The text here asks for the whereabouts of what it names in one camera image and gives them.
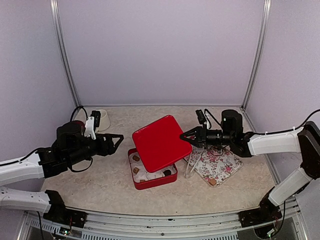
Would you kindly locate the dark square chocolate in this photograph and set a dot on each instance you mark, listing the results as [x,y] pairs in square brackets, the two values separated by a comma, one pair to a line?
[167,172]

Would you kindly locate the silver metal serving tongs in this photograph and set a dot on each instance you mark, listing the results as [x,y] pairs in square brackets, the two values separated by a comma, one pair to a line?
[192,162]

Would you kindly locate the red chocolate box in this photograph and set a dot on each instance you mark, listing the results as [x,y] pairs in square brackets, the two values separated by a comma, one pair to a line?
[155,182]

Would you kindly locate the red box lid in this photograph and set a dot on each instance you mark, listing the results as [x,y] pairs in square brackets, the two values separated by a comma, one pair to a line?
[159,145]

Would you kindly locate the left aluminium frame post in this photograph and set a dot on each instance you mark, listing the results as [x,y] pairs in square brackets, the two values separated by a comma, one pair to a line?
[54,6]

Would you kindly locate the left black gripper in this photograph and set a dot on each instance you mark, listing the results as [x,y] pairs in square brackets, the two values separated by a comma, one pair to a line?
[110,149]

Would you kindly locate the floral rectangular tray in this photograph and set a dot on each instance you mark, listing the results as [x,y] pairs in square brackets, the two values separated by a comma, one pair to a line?
[217,164]

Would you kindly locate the white paper chocolate cups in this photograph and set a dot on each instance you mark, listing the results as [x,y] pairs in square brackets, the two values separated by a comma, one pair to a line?
[143,173]

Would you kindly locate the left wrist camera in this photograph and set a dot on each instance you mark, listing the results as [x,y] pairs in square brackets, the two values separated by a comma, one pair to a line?
[92,122]

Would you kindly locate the cream ceramic mug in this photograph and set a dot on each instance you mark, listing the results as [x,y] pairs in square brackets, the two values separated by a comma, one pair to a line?
[105,122]

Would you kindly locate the brown sweet chocolate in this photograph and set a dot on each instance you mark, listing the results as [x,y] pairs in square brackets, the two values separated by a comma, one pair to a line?
[212,183]

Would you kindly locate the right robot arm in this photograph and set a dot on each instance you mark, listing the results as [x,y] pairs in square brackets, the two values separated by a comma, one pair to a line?
[304,139]

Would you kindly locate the aluminium table front rail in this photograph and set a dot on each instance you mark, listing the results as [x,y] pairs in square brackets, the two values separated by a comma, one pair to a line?
[113,226]

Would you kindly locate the brown cube chocolate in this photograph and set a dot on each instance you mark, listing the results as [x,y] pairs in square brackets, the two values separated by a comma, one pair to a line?
[135,170]

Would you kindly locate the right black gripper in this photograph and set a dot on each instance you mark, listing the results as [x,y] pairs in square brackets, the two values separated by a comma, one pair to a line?
[200,137]

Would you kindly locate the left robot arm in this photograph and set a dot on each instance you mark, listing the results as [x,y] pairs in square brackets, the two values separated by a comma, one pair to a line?
[72,146]

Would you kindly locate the red floral saucer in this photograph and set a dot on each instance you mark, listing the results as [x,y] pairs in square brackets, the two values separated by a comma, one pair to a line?
[79,123]

